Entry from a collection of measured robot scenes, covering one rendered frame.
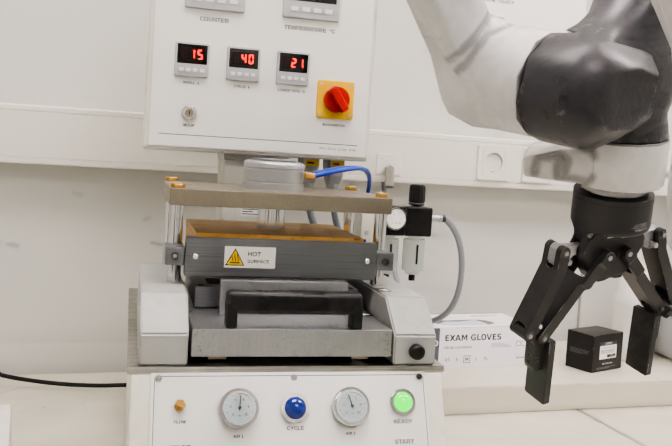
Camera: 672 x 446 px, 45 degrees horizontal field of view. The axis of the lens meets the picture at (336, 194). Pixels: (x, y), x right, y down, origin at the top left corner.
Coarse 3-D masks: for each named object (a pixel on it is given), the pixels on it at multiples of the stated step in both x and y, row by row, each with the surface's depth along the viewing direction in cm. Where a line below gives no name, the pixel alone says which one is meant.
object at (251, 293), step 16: (240, 304) 87; (256, 304) 87; (272, 304) 88; (288, 304) 88; (304, 304) 88; (320, 304) 89; (336, 304) 89; (352, 304) 90; (224, 320) 88; (352, 320) 90
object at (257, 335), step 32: (224, 288) 93; (256, 288) 94; (288, 288) 95; (320, 288) 96; (192, 320) 90; (256, 320) 92; (288, 320) 93; (320, 320) 94; (192, 352) 86; (224, 352) 87; (256, 352) 87; (288, 352) 88; (320, 352) 89; (352, 352) 90; (384, 352) 91
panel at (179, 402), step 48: (192, 384) 85; (240, 384) 86; (288, 384) 88; (336, 384) 89; (384, 384) 90; (192, 432) 83; (240, 432) 85; (288, 432) 86; (336, 432) 87; (384, 432) 88
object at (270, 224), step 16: (192, 224) 105; (208, 224) 106; (224, 224) 108; (240, 224) 109; (256, 224) 110; (272, 224) 105; (288, 224) 113; (304, 224) 115; (320, 224) 116; (320, 240) 100; (336, 240) 100; (352, 240) 101
